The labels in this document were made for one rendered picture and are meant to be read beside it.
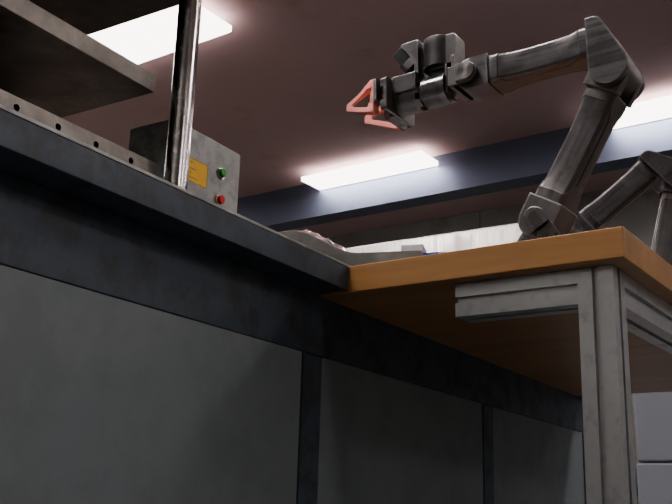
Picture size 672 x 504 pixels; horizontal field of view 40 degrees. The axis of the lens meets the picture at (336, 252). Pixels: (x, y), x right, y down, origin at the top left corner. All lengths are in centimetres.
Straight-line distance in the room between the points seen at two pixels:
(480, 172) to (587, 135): 599
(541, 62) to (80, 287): 92
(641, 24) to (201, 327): 508
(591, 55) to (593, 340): 56
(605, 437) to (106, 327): 59
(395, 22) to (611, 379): 478
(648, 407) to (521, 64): 215
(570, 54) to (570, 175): 21
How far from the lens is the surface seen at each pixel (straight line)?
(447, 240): 502
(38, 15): 226
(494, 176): 744
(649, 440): 357
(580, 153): 153
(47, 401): 96
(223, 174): 266
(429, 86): 170
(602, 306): 117
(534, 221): 149
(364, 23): 582
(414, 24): 582
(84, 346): 99
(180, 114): 240
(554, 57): 161
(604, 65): 155
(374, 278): 130
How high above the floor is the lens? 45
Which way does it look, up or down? 16 degrees up
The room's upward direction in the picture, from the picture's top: 2 degrees clockwise
